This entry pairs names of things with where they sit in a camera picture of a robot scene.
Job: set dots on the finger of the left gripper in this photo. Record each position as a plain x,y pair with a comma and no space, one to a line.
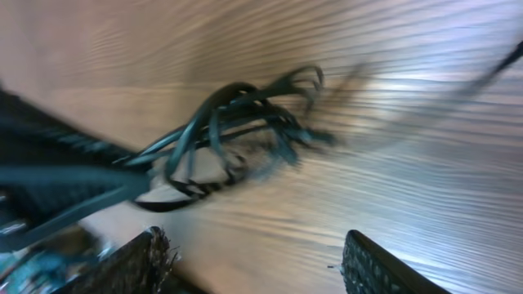
33,138
37,202

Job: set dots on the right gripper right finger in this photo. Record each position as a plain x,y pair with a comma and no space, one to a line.
368,268

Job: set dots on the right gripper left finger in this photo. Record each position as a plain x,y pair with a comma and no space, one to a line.
140,266

